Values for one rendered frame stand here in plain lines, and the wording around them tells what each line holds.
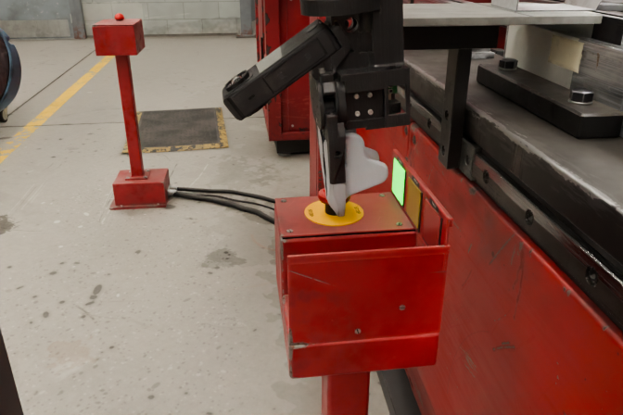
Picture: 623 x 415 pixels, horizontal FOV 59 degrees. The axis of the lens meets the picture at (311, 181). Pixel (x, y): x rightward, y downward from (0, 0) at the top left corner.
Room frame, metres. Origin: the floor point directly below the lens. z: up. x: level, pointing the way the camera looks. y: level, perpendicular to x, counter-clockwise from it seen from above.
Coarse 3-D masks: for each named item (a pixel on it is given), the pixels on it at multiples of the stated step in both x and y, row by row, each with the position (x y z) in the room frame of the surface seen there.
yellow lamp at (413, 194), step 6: (408, 180) 0.59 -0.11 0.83; (408, 186) 0.59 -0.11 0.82; (414, 186) 0.56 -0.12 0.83; (408, 192) 0.58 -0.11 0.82; (414, 192) 0.56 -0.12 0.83; (420, 192) 0.55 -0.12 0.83; (408, 198) 0.58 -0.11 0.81; (414, 198) 0.56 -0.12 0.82; (420, 198) 0.54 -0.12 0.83; (408, 204) 0.58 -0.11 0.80; (414, 204) 0.56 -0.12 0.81; (408, 210) 0.58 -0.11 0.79; (414, 210) 0.56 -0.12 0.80; (414, 216) 0.56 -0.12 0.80; (414, 222) 0.55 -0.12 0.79
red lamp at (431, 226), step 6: (426, 204) 0.52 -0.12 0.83; (426, 210) 0.52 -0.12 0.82; (432, 210) 0.50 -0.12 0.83; (426, 216) 0.52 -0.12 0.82; (432, 216) 0.50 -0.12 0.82; (438, 216) 0.49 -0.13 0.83; (426, 222) 0.52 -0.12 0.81; (432, 222) 0.50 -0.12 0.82; (438, 222) 0.49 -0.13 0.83; (426, 228) 0.52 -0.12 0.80; (432, 228) 0.50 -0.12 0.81; (438, 228) 0.49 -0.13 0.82; (426, 234) 0.51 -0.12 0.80; (432, 234) 0.50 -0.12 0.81; (438, 234) 0.48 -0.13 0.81; (426, 240) 0.51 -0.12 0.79; (432, 240) 0.50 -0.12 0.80; (438, 240) 0.48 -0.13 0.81
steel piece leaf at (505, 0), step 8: (496, 0) 0.81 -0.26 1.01; (504, 0) 0.78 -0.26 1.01; (512, 0) 0.76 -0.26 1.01; (504, 8) 0.78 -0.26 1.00; (512, 8) 0.76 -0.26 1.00; (520, 8) 0.77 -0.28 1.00; (528, 8) 0.77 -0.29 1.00; (536, 8) 0.77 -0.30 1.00; (544, 8) 0.77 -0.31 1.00; (552, 8) 0.77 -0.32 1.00; (560, 8) 0.77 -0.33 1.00; (568, 8) 0.77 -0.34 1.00; (576, 8) 0.77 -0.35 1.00; (584, 8) 0.77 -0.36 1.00
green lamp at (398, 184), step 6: (396, 162) 0.64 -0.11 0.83; (396, 168) 0.64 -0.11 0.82; (396, 174) 0.64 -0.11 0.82; (402, 174) 0.61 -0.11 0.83; (396, 180) 0.63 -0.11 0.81; (402, 180) 0.61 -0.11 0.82; (396, 186) 0.63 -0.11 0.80; (402, 186) 0.61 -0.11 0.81; (396, 192) 0.63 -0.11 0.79; (402, 192) 0.61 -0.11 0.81; (402, 198) 0.61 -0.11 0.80
